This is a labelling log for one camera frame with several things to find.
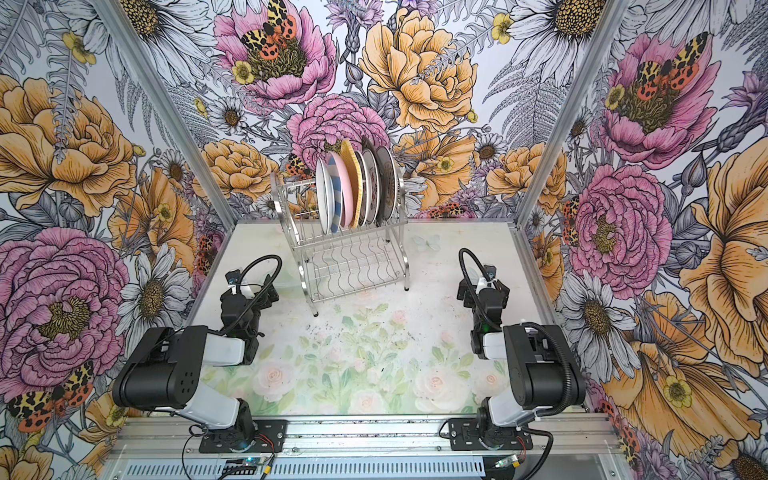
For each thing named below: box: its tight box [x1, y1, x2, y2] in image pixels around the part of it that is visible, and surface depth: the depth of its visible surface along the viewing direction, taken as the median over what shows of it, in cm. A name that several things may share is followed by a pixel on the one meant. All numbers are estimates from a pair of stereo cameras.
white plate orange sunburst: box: [382, 146, 398, 221], surface depth 75 cm
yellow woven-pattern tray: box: [341, 139, 363, 229], surface depth 74 cm
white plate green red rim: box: [356, 150, 371, 227], surface depth 74 cm
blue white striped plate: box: [327, 153, 343, 233], surface depth 76 cm
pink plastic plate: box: [328, 151, 354, 229], surface depth 73 cm
